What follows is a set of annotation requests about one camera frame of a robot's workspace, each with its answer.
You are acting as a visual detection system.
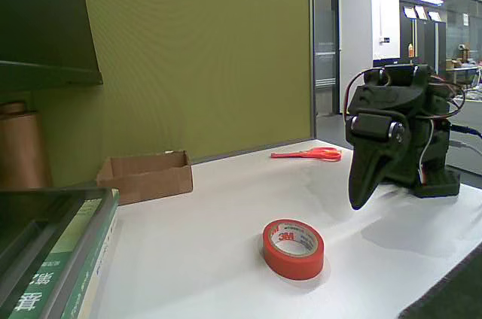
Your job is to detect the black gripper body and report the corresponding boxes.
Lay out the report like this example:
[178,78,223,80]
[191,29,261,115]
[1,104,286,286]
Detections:
[346,108,410,154]

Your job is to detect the red tape roll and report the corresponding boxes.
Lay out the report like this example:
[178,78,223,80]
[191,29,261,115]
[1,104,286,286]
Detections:
[262,217,325,281]

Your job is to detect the brown cardboard box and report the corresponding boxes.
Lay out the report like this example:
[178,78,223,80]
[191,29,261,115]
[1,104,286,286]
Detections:
[96,150,194,206]

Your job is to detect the brown paper roll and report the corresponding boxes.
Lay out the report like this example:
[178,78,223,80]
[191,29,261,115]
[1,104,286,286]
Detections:
[0,102,53,190]

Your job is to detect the orange scissors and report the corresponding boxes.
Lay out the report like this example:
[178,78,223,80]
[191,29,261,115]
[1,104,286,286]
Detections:
[270,147,343,163]

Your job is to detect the grey cabinet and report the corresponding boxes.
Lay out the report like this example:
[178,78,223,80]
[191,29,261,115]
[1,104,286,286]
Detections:
[446,96,482,177]

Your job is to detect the black cabinet row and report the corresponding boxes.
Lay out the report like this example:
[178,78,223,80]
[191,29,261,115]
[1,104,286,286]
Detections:
[399,16,447,75]

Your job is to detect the cluttered background desk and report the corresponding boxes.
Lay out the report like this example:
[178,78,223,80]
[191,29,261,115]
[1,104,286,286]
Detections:
[446,43,482,100]

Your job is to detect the olive green partition panel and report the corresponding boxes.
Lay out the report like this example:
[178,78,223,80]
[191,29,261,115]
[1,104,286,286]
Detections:
[78,0,318,165]

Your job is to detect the green and white book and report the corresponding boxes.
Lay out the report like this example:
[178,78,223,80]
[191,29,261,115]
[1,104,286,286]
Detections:
[59,189,124,319]

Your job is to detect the green book with Chinese title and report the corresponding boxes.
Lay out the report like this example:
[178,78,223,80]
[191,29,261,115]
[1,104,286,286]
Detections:
[7,196,105,319]

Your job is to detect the dark green overhead shelf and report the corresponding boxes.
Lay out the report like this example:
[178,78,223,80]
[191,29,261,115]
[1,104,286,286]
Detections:
[0,0,104,91]

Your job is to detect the grey cable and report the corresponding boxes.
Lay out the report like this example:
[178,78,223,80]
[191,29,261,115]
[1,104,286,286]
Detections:
[450,140,482,156]

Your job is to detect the black cable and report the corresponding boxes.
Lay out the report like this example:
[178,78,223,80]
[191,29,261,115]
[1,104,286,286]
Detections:
[450,124,482,137]

